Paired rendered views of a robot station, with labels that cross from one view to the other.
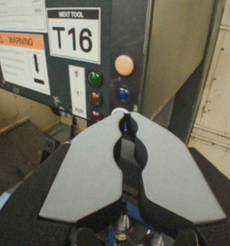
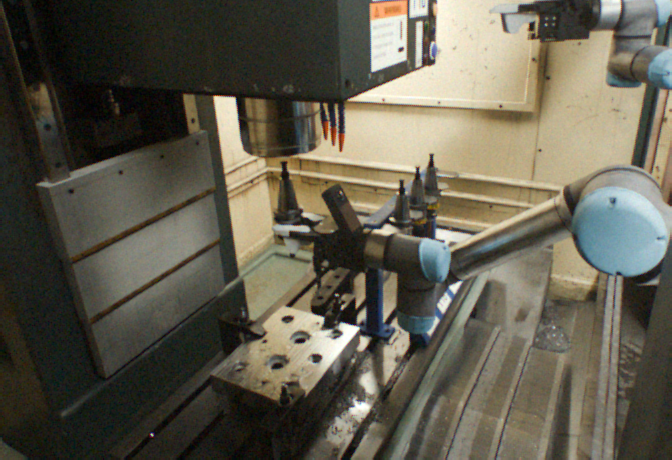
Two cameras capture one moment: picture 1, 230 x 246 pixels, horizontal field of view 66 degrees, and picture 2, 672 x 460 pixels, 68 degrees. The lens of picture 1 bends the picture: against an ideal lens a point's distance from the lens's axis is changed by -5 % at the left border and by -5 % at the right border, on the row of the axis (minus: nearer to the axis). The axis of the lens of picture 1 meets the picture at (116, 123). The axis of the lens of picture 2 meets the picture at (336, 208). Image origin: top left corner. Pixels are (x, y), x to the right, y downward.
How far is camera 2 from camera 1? 1.21 m
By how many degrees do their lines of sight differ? 77
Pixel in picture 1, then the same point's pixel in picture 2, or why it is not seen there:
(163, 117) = (207, 173)
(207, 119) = not seen: hidden behind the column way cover
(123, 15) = not seen: outside the picture
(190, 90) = (207, 109)
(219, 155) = not seen: hidden behind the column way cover
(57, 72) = (411, 32)
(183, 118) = (215, 160)
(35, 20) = not seen: outside the picture
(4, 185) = not seen: outside the picture
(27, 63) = (395, 34)
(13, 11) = not seen: outside the picture
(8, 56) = (381, 33)
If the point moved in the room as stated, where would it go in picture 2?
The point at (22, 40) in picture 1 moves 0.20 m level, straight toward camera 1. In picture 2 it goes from (394, 8) to (482, 2)
